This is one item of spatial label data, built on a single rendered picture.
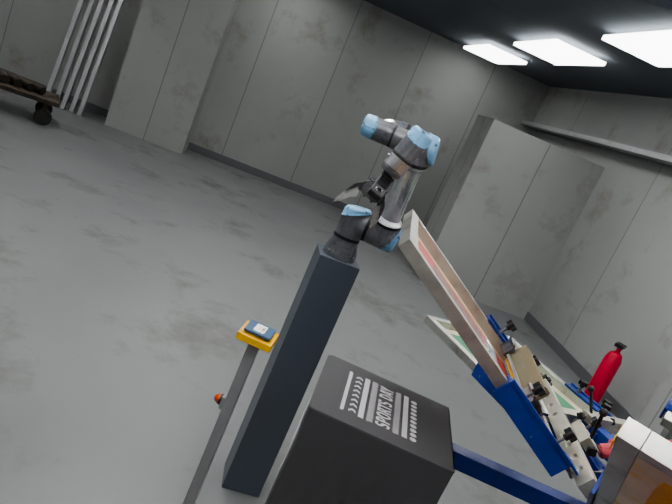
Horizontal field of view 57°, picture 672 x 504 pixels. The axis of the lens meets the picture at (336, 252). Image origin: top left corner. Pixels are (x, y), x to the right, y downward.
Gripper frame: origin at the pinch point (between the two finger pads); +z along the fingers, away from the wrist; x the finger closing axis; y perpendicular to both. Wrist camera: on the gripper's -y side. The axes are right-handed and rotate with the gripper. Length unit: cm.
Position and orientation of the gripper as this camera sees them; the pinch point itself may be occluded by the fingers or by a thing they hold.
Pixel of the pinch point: (350, 218)
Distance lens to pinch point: 198.7
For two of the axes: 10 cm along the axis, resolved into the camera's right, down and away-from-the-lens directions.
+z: -6.4, 7.3, 2.4
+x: -7.6, -6.5, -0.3
